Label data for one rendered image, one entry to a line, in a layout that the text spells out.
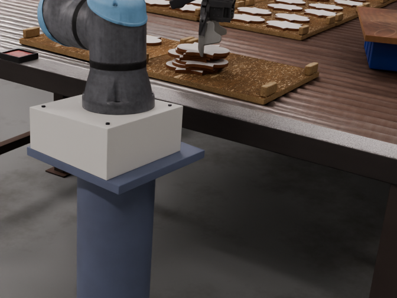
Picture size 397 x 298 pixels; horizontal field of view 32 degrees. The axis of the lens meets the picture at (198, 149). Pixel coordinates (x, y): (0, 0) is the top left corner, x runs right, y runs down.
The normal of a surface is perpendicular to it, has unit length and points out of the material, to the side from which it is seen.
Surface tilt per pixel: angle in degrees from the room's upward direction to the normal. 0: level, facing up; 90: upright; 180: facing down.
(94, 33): 89
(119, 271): 90
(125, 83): 69
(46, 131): 90
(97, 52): 89
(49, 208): 0
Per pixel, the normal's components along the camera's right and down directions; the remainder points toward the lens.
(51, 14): -0.67, 0.09
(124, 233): 0.35, 0.37
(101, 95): -0.33, -0.01
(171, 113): 0.79, 0.28
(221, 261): 0.07, -0.93
